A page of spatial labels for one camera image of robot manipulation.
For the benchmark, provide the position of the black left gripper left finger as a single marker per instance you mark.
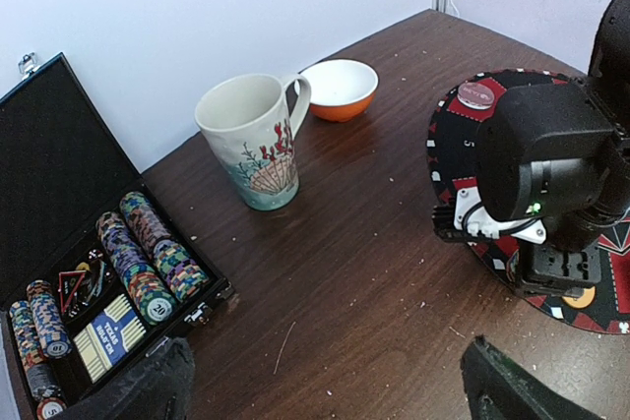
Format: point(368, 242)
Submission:
point(157, 387)

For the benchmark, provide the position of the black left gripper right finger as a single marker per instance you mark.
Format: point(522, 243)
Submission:
point(498, 388)

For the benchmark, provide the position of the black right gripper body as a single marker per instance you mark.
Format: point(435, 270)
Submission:
point(546, 270)

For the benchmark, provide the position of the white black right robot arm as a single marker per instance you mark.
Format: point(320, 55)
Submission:
point(559, 154)

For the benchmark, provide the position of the texas holdem card box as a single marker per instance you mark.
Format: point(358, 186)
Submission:
point(109, 337)

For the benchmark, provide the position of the orange big blind button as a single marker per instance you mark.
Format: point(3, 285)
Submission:
point(583, 301)

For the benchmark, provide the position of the chip row with 20 chip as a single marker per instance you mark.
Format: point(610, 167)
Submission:
point(145, 288)

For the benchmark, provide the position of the chip row with 10 chip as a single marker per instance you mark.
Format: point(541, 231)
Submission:
point(52, 334)

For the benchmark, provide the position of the chip row rightmost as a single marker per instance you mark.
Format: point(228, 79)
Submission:
point(181, 273)

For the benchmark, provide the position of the dice and buttons compartment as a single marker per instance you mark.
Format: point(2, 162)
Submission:
point(82, 286)

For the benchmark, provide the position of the chip row leftmost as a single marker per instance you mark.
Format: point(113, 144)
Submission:
point(25, 334)

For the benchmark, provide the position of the black poker chip case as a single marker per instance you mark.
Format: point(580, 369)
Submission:
point(61, 169)

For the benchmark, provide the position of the round red black poker mat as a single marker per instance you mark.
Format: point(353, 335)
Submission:
point(450, 153)

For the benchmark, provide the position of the clear red dealer button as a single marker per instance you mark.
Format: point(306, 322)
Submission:
point(475, 95)

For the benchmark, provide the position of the tall ceramic seashell mug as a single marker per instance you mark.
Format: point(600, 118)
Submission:
point(250, 123)

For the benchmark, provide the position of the orange white small bowl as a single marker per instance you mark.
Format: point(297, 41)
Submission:
point(341, 89)

